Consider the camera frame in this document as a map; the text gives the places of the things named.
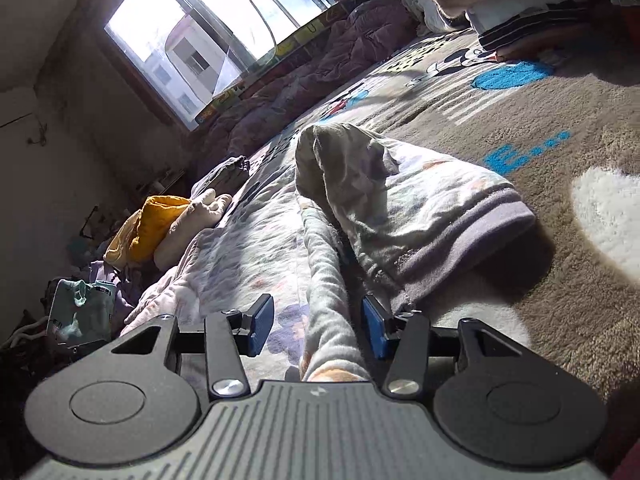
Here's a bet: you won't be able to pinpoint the floral white pyjama garment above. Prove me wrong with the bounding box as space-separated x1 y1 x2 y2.
125 123 535 382

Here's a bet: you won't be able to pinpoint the grey folded clothes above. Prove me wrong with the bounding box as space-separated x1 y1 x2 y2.
190 156 250 200

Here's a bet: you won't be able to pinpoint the lilac garment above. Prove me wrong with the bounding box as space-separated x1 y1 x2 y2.
88 260 143 334

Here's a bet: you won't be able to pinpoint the cream folded garment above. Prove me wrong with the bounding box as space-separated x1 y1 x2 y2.
153 188 232 271

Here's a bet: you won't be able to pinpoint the yellow garment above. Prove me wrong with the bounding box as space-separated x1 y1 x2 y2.
103 195 191 270

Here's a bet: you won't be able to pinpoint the mint green garment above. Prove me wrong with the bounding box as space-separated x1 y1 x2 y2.
47 280 116 352

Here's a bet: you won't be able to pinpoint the cluttered side table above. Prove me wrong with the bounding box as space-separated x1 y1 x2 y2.
66 168 186 268

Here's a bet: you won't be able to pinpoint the purple crumpled quilt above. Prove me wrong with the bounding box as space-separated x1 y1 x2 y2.
188 0 416 180

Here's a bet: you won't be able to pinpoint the Mickey Mouse bed blanket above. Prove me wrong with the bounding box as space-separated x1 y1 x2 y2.
240 24 640 401

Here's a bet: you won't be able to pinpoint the rolled white pink quilts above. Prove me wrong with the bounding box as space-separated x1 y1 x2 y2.
411 0 470 34

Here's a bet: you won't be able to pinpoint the colourful alphabet play mat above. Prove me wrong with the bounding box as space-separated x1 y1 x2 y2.
195 0 356 127

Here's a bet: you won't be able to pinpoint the window with frame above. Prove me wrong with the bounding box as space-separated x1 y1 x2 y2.
105 0 338 130

